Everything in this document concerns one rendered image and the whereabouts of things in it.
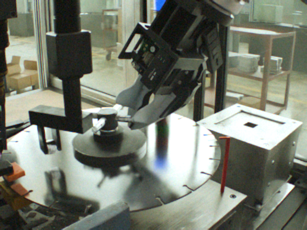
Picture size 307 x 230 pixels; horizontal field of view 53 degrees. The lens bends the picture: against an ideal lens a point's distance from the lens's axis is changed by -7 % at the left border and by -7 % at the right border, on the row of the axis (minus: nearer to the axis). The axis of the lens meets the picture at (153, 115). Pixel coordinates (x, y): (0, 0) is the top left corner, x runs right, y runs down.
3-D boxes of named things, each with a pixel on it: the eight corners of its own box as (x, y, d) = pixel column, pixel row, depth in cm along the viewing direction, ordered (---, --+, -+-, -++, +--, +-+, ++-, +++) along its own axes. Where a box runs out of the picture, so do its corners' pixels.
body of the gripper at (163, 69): (113, 60, 40) (163, -25, 34) (154, 61, 47) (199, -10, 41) (153, 101, 37) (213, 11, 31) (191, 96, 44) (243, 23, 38)
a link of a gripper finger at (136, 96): (95, 117, 45) (125, 63, 41) (123, 112, 50) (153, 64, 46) (108, 133, 44) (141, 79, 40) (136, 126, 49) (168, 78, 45)
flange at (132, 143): (131, 168, 43) (131, 151, 42) (58, 155, 45) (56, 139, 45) (154, 134, 52) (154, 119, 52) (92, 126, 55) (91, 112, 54)
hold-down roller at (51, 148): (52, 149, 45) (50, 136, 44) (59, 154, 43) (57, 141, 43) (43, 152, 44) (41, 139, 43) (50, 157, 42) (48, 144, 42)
